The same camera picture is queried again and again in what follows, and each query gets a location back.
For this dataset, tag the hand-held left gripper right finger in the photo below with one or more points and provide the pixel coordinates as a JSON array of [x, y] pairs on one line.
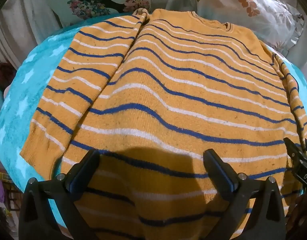
[[226, 177]]

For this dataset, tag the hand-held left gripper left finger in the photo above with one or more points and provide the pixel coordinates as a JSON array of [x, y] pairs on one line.
[[74, 183]]

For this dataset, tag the yellow striped knit sweater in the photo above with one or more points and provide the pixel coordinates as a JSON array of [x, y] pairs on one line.
[[173, 100]]

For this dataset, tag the purple plastic object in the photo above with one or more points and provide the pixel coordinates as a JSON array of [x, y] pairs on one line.
[[1, 191]]

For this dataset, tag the teal cartoon print blanket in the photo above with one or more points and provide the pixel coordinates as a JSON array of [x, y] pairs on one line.
[[31, 80]]

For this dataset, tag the dark red cloth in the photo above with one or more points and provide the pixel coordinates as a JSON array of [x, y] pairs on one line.
[[6, 73]]

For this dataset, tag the white leaf print pillow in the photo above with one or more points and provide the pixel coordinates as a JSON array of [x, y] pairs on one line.
[[246, 5]]

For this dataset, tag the grey pleated curtain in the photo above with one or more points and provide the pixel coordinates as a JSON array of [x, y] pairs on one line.
[[23, 25]]

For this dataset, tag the black floral print pillow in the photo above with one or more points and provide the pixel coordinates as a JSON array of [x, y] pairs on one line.
[[93, 2]]

